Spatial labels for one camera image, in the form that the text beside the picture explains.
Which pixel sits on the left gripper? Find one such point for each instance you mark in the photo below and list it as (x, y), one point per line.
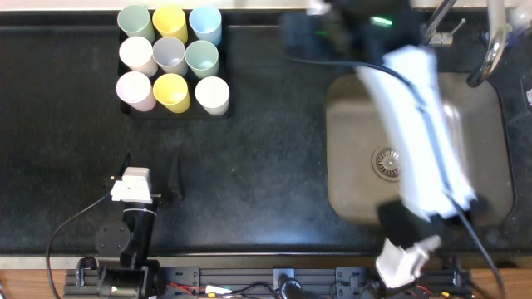
(161, 199)

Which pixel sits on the yellow cup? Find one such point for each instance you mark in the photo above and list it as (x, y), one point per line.
(171, 91)
(169, 21)

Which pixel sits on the pink cup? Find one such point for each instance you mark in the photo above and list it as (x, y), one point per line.
(135, 89)

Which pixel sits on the white cup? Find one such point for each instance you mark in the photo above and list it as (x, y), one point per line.
(136, 54)
(212, 93)

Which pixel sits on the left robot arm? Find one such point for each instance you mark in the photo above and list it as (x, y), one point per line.
(137, 232)

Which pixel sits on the grey cup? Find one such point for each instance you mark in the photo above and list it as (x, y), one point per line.
(169, 54)

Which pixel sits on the green cup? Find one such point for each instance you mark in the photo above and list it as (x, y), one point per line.
(202, 58)
(135, 21)

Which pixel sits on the black tray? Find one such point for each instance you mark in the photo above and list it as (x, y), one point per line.
(223, 62)

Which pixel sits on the blue cup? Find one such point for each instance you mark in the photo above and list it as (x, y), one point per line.
(205, 23)

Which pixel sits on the steel sink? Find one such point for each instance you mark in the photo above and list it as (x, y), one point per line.
(353, 166)

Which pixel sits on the steel tap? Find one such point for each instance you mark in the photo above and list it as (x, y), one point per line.
(496, 45)

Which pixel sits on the blue soap bottle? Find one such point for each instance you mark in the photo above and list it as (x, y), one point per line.
(513, 35)

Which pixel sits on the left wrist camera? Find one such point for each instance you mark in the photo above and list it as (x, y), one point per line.
(132, 187)

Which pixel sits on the mounting rail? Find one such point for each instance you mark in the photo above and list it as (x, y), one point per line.
(249, 282)

